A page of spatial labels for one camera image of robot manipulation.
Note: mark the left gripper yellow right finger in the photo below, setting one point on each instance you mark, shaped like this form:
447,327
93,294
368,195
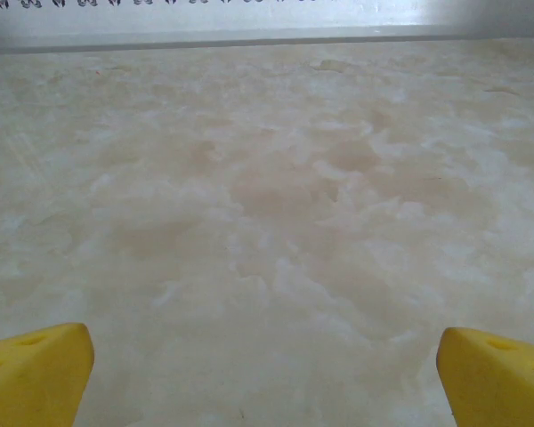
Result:
498,382

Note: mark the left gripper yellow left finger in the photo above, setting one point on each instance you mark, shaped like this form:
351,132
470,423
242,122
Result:
31,378

